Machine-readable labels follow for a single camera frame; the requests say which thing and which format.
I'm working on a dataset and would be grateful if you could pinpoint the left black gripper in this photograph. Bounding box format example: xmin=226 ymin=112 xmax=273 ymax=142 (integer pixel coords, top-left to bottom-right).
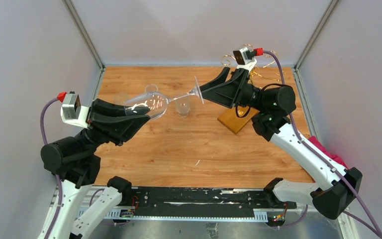
xmin=77 ymin=97 xmax=151 ymax=154

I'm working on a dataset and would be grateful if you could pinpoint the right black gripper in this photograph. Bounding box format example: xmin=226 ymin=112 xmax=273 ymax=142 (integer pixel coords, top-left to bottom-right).
xmin=191 ymin=68 xmax=266 ymax=113

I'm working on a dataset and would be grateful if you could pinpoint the clear wine glass back top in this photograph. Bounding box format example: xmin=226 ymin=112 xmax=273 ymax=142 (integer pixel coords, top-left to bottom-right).
xmin=122 ymin=76 xmax=204 ymax=119

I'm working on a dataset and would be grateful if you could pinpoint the clear ribbed wine glass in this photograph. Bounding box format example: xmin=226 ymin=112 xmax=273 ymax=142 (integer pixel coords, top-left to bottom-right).
xmin=114 ymin=92 xmax=129 ymax=105

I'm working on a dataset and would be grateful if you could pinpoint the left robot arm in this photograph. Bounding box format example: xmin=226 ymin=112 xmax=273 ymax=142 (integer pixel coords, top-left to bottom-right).
xmin=39 ymin=99 xmax=150 ymax=239

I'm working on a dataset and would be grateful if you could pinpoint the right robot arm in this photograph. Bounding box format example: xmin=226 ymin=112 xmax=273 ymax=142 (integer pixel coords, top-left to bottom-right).
xmin=199 ymin=67 xmax=363 ymax=219

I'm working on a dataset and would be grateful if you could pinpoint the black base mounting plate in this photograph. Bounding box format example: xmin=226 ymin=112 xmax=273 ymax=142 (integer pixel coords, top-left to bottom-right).
xmin=120 ymin=187 xmax=297 ymax=219

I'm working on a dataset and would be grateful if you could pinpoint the pink cloth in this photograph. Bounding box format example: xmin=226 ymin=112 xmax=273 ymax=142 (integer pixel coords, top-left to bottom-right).
xmin=308 ymin=136 xmax=348 ymax=169

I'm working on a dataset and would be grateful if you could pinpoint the gold wire glass rack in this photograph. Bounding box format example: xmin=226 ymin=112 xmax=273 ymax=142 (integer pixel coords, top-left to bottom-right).
xmin=217 ymin=60 xmax=281 ymax=134

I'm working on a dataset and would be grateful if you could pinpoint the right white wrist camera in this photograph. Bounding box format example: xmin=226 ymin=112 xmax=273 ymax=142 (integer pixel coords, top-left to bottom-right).
xmin=233 ymin=46 xmax=257 ymax=71

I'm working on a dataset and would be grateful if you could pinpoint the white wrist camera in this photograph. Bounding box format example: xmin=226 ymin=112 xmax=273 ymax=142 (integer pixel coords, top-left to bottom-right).
xmin=233 ymin=46 xmax=257 ymax=71
xmin=61 ymin=92 xmax=90 ymax=128

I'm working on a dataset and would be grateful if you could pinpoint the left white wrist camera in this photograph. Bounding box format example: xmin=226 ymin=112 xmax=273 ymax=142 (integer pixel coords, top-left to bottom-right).
xmin=61 ymin=92 xmax=90 ymax=128

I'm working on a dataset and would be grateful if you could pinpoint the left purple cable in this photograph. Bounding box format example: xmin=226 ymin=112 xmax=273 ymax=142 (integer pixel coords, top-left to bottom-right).
xmin=40 ymin=92 xmax=67 ymax=239

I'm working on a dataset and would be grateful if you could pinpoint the aluminium frame rail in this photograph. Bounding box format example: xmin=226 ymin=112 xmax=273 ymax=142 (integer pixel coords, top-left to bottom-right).
xmin=99 ymin=187 xmax=304 ymax=230

